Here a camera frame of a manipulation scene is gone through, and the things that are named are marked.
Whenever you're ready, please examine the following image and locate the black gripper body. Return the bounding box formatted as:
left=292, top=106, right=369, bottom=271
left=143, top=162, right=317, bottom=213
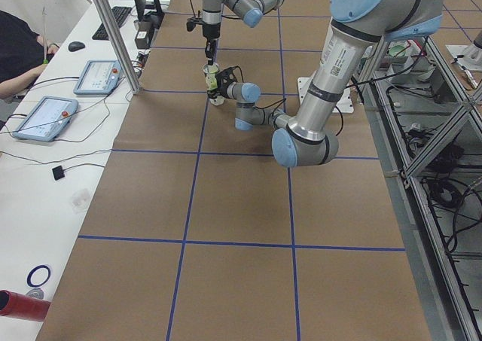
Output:
left=203, top=24, right=221, bottom=50
left=215, top=78, right=236, bottom=99

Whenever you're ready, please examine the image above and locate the white tennis ball can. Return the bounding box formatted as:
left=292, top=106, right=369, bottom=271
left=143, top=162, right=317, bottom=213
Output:
left=203, top=62, right=224, bottom=106

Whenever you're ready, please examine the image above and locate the yellow tennis ball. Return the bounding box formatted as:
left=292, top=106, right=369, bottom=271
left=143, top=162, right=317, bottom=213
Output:
left=206, top=74, right=218, bottom=91

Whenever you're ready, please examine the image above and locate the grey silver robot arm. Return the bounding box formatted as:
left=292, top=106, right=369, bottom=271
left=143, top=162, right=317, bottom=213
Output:
left=200, top=0, right=285, bottom=65
left=212, top=0, right=443, bottom=168

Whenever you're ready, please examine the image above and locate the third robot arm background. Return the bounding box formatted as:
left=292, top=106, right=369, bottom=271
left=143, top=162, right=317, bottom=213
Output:
left=446, top=32, right=481, bottom=72

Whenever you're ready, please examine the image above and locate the black box white label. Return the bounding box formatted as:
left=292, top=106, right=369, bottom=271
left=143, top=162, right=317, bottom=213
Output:
left=135, top=21, right=155, bottom=50

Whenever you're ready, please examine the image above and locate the black computer monitor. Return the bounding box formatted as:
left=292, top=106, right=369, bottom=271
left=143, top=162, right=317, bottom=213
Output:
left=134, top=0, right=164, bottom=27

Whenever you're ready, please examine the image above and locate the black keyboard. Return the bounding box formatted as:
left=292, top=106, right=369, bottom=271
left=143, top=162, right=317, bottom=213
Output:
left=91, top=5, right=133, bottom=41

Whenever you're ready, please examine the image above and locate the blue teach pendant far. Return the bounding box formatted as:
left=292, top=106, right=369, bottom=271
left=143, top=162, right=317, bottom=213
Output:
left=73, top=60, right=122, bottom=96

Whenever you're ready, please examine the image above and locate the blue teach pendant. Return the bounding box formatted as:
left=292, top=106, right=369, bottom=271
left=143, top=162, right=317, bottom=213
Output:
left=12, top=96, right=79, bottom=142
left=73, top=60, right=122, bottom=96

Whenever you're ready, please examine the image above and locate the black computer mouse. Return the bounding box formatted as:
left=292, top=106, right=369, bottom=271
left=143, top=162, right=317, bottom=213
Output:
left=68, top=41, right=86, bottom=52

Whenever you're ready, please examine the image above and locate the blue teach pendant near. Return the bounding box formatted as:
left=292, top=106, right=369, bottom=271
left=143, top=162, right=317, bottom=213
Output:
left=12, top=96, right=79, bottom=142

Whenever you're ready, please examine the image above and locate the person in black shirt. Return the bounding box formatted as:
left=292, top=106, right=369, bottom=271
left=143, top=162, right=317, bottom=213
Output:
left=1, top=11, right=59, bottom=100

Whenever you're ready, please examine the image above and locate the small black square pad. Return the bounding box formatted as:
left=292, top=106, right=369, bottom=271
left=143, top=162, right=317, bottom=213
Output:
left=52, top=166, right=67, bottom=181

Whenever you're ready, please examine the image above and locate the blue tape roll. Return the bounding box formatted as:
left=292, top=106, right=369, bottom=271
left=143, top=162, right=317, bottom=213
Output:
left=26, top=264, right=52, bottom=288

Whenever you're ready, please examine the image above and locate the red cylinder bottle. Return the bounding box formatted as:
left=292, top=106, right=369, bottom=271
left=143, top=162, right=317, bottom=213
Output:
left=1, top=290, right=50, bottom=322

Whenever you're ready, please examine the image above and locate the aluminium frame post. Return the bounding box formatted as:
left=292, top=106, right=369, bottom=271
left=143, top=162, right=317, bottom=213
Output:
left=93, top=0, right=140, bottom=95

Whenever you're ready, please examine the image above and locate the aluminium frame rail structure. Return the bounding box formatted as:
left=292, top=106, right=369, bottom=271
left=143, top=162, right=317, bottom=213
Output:
left=355, top=29, right=481, bottom=340

